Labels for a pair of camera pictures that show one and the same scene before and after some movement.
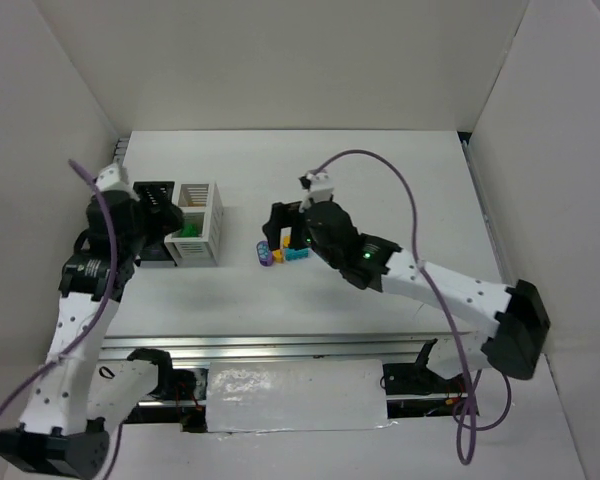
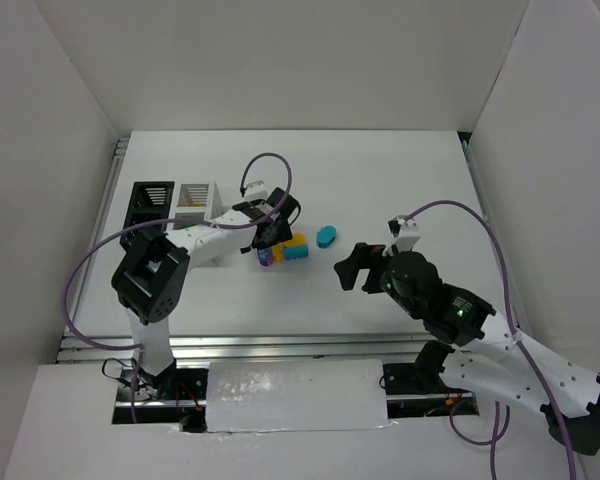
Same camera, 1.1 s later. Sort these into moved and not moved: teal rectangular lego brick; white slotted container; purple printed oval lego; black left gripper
Moved: black left gripper
Not moved: white slotted container; teal rectangular lego brick; purple printed oval lego
